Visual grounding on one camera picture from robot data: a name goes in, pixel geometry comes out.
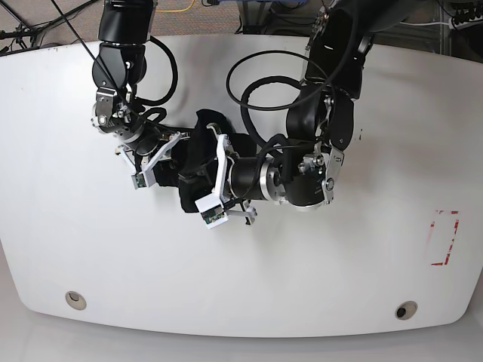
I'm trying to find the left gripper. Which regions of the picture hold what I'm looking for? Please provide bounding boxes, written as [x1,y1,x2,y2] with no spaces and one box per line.
[207,123,257,225]

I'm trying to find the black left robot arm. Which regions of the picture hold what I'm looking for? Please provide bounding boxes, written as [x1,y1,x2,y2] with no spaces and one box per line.
[196,0,417,228]

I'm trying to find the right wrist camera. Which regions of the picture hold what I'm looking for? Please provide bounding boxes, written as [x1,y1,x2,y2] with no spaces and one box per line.
[131,170,156,189]

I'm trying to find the red tape marking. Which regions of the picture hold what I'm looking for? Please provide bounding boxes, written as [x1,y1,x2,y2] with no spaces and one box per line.
[426,210,460,266]

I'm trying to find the left table grommet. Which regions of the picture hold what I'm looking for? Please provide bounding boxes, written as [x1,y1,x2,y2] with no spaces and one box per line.
[65,291,87,311]

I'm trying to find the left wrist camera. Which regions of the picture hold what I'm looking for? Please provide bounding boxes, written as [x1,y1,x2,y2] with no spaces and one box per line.
[195,194,229,229]

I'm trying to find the table grommet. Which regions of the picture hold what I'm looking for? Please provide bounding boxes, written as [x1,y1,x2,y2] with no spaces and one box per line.
[65,291,87,311]
[395,301,418,321]

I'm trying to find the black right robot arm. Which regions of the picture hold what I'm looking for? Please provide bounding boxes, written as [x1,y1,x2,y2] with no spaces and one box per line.
[91,1,179,173]

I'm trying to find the yellow cable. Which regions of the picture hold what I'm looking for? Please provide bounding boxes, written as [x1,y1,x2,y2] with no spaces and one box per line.
[156,0,195,14]

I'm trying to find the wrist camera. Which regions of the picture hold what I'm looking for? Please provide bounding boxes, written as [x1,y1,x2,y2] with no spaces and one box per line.
[195,194,229,229]
[131,170,156,189]

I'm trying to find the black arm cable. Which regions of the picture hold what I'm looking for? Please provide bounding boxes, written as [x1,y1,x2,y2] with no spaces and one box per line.
[226,50,333,152]

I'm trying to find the white power strip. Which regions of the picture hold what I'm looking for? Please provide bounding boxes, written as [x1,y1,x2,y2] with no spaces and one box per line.
[449,6,482,30]

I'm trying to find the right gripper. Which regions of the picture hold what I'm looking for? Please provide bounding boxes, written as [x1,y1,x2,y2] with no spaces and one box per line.
[115,130,191,176]

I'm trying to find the right table grommet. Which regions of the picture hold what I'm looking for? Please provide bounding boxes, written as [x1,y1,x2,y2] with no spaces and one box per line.
[395,301,418,321]

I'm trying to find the black tripod legs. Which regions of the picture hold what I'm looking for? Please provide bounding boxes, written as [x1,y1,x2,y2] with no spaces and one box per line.
[1,0,103,51]

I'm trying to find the black printed T-shirt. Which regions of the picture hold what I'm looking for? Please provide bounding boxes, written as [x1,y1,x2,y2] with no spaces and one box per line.
[155,109,257,213]

